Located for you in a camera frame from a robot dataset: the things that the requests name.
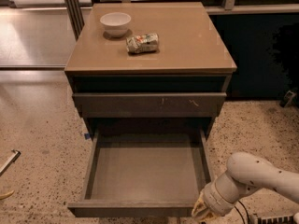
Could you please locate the grey drawer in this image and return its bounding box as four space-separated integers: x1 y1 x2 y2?
68 130 214 217
73 92 226 118

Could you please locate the crushed drink can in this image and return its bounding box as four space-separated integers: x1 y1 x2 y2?
126 33 159 54

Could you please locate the white ceramic bowl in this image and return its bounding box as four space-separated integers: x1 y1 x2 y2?
100 12 131 37

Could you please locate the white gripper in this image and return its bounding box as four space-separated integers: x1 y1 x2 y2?
192 180 237 222

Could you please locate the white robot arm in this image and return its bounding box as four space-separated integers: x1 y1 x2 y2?
192 152 299 222

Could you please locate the yellow object at left edge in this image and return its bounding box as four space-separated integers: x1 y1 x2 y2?
0 190 15 200

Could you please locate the dark object by wall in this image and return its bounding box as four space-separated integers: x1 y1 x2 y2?
279 91 296 107

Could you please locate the brown drawer cabinet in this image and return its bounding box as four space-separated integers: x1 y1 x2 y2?
65 2 236 134

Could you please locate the grey power strip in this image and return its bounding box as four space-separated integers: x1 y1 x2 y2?
249 214 296 224

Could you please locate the black cable loop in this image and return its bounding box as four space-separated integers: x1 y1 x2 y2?
232 199 251 224

